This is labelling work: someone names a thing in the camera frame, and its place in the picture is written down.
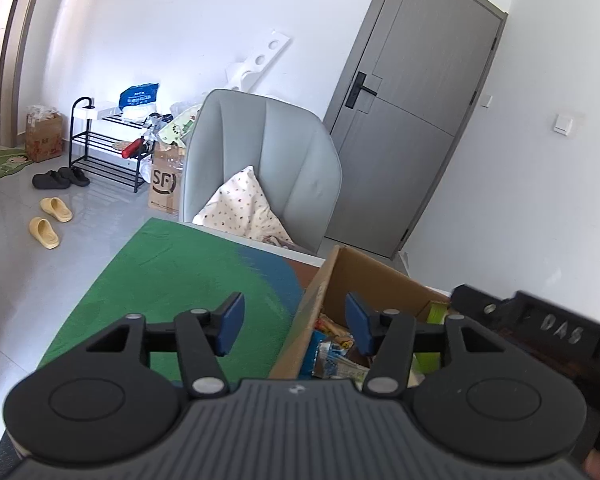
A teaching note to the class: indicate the yellow slipper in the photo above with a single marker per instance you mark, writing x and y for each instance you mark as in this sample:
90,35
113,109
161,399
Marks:
44,232
56,209

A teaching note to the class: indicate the white light switch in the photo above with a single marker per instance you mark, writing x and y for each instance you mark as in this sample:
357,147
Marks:
564,124

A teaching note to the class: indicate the green floor mat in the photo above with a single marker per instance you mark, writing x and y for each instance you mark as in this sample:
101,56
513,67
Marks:
2,164

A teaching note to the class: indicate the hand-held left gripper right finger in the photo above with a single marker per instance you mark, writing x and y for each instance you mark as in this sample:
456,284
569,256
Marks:
358,325

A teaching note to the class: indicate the brown door frame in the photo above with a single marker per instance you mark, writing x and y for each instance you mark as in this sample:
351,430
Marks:
17,50

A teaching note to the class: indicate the blue plastic bag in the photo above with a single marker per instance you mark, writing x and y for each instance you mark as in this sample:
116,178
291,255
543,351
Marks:
139,96

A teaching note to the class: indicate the white foam board with holes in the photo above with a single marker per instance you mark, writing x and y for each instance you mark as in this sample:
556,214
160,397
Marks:
260,60

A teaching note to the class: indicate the grey upholstered chair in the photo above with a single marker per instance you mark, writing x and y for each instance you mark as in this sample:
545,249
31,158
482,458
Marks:
280,150

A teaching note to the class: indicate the green printed bag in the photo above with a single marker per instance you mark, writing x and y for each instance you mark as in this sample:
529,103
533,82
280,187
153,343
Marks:
177,127

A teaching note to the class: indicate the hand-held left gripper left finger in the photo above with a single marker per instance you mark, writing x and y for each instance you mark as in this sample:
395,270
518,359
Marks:
230,322

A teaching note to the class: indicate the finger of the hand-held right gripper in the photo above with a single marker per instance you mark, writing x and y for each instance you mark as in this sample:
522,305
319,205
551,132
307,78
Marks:
485,306

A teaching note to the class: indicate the yellow red snack packet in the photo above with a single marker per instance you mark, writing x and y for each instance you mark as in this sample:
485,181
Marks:
336,331

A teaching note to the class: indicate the brown cardboard box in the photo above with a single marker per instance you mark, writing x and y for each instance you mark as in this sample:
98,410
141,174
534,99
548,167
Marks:
305,320

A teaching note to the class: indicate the brown printed carton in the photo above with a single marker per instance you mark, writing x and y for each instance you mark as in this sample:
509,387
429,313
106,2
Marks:
165,180

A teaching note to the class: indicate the small patterned cardboard box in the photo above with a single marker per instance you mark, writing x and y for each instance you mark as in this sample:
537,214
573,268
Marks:
44,135

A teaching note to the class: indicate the blue white snack packet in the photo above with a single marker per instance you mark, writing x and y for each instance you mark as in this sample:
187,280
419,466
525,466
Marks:
330,357

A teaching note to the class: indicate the grey door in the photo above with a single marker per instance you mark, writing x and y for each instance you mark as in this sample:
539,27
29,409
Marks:
410,110

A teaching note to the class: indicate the black metal shoe rack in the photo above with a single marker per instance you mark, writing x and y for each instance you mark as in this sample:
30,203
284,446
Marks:
105,160

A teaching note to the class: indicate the black slipper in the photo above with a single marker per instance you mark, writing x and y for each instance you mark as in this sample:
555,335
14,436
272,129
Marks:
77,176
50,180

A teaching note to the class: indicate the white dotted pillow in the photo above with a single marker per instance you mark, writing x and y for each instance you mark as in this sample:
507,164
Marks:
242,207

